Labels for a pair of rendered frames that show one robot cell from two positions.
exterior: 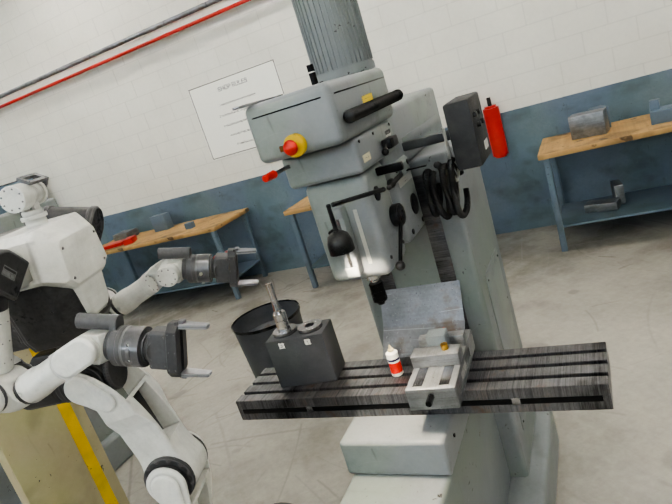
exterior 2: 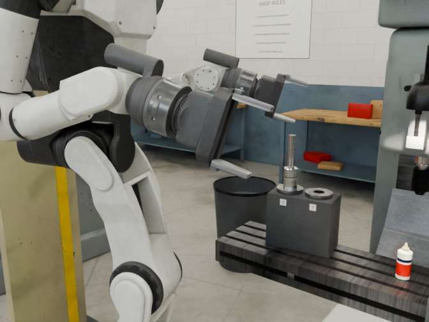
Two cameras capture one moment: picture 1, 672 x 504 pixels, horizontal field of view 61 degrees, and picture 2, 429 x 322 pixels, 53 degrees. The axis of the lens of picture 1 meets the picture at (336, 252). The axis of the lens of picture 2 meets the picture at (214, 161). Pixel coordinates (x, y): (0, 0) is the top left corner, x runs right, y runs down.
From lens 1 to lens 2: 0.65 m
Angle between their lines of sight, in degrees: 9
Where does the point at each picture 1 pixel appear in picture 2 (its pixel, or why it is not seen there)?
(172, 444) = (152, 253)
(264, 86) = (297, 11)
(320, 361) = (318, 232)
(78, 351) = (97, 84)
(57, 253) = not seen: outside the picture
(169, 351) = (209, 124)
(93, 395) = (92, 166)
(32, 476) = (16, 237)
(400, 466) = not seen: outside the picture
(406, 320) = (413, 227)
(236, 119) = (265, 32)
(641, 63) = not seen: outside the picture
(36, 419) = (36, 191)
